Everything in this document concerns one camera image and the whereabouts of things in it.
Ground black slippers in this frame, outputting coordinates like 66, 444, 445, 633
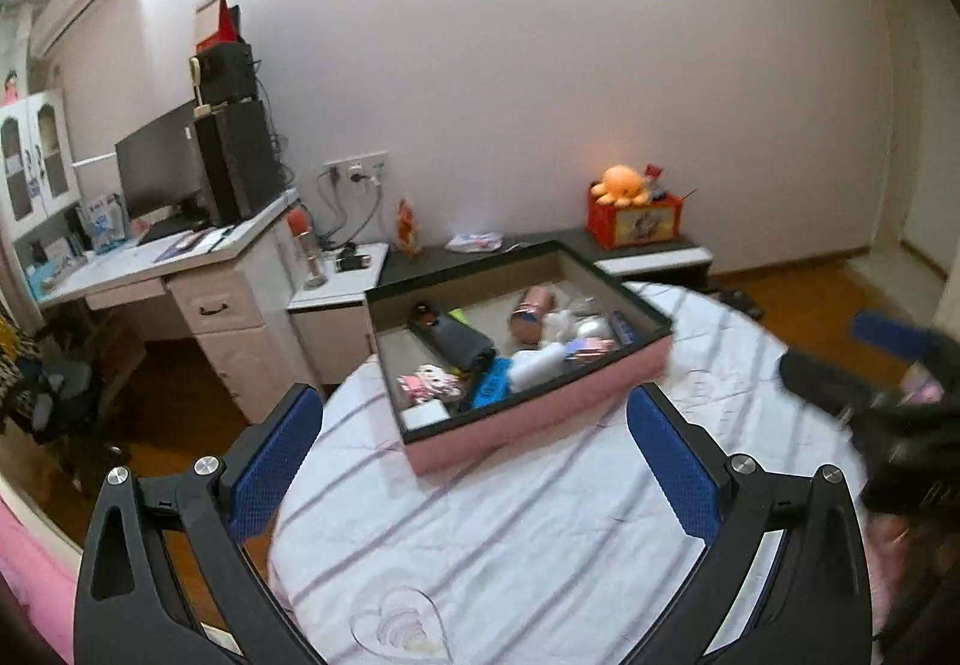
709, 287, 766, 321

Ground black computer tower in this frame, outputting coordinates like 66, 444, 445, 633
195, 98, 286, 225

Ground black remote control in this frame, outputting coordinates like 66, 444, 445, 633
431, 312, 497, 372

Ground black office chair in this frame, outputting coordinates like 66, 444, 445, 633
0, 327, 130, 472

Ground red snack bag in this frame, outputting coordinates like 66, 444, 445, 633
396, 198, 422, 259

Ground yellow patterned cloth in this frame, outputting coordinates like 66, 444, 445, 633
0, 312, 25, 411

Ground pink bed cover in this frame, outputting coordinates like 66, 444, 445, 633
0, 489, 83, 665

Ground rose gold cylinder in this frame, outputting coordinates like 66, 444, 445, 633
510, 286, 560, 343

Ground black white low cabinet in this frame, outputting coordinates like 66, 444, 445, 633
375, 226, 713, 295

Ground black monitor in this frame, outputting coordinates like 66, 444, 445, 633
115, 98, 207, 220

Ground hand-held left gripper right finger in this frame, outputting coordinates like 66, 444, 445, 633
626, 382, 875, 665

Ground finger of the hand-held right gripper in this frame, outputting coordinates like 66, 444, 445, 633
776, 350, 893, 422
851, 308, 960, 373

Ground pink cat figure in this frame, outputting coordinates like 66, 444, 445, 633
396, 365, 462, 405

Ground orange octopus plush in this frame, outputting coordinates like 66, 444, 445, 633
590, 164, 652, 207

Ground white striped tablecloth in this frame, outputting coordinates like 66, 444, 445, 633
268, 282, 886, 665

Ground white glass-door cabinet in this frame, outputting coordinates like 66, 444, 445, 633
0, 89, 80, 238

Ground white door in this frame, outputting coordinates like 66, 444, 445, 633
900, 35, 960, 276

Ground black power cables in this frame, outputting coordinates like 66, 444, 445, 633
315, 170, 383, 246

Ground red picture storage box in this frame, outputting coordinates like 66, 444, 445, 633
586, 188, 687, 250

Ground pink storage box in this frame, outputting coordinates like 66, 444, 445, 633
365, 241, 674, 475

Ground black speaker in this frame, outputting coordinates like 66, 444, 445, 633
196, 42, 257, 105

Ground blue tube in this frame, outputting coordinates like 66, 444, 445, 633
472, 365, 520, 411

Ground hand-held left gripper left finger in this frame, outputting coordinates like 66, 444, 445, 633
73, 382, 325, 665

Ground purple mouse pad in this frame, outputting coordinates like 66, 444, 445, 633
154, 230, 233, 259

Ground clear bottle orange cap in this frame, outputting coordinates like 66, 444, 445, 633
289, 206, 329, 291

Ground cream small ornament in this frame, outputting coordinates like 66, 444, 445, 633
189, 56, 211, 115

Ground red desk calendar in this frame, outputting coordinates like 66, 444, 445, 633
193, 0, 242, 55

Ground white nightstand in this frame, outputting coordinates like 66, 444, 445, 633
287, 242, 389, 385

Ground blue white carton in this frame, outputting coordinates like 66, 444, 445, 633
82, 192, 125, 253

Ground white desk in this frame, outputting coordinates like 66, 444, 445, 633
37, 188, 316, 422

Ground black keyboard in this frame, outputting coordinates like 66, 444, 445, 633
139, 218, 207, 246

